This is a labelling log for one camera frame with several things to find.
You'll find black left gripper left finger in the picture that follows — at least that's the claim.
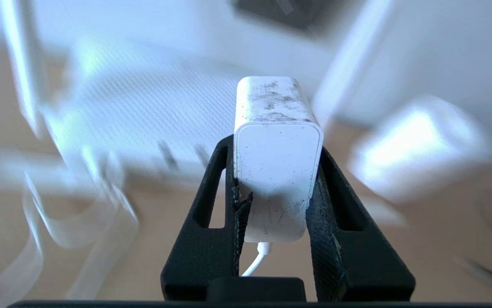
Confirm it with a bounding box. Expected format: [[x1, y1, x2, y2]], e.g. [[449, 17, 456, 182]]
[[161, 135, 253, 300]]

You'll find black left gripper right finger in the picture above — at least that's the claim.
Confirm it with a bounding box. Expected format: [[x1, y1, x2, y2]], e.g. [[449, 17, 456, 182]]
[[305, 145, 416, 302]]

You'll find thin white adapter cable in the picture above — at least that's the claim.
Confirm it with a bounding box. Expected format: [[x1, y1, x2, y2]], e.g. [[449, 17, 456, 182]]
[[0, 171, 274, 302]]

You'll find white power adapter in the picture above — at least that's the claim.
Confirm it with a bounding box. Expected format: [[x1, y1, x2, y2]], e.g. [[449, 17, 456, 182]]
[[233, 76, 324, 243]]

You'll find white router with antennas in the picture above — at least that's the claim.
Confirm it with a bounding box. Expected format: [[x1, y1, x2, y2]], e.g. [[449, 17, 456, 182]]
[[0, 0, 400, 197]]

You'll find white toilet paper roll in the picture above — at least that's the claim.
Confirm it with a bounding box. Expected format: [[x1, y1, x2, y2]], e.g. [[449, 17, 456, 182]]
[[349, 95, 492, 204]]

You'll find grey wall socket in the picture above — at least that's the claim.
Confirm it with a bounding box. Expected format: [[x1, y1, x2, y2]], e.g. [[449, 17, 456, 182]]
[[233, 0, 340, 30]]

